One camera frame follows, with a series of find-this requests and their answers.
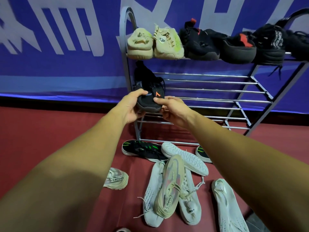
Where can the plain black shoe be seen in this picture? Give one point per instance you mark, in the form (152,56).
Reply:
(298,45)

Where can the person's right hand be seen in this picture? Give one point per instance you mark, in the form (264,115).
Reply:
(176,112)

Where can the beige knit sneaker plain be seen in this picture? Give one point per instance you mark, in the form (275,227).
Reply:
(140,45)

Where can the black white worn shoe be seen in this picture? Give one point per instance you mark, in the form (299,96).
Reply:
(123,230)

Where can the black shoe orange marks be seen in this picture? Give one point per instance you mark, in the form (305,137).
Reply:
(149,89)

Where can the person's left hand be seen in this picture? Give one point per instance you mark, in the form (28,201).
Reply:
(130,108)

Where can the black green sneaker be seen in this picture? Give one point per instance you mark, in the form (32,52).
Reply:
(202,154)
(140,148)

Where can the person's left forearm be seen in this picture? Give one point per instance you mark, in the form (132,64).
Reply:
(55,186)

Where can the blue printed wall banner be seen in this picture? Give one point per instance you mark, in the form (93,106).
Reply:
(60,74)

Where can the person's right forearm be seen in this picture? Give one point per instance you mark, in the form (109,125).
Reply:
(260,181)

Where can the white knit sneaker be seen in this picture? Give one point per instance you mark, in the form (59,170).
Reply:
(152,190)
(227,207)

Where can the tan chunky sneaker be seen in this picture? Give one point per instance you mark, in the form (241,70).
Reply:
(117,179)
(170,183)

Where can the black orange sneaker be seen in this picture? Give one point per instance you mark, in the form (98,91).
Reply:
(256,224)

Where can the grey metal shoe rack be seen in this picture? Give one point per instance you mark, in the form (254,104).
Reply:
(217,90)

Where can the grey white sneaker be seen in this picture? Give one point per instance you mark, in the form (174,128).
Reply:
(186,159)
(190,205)

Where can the beige sneaker green stripe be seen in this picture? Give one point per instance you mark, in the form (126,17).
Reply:
(169,45)

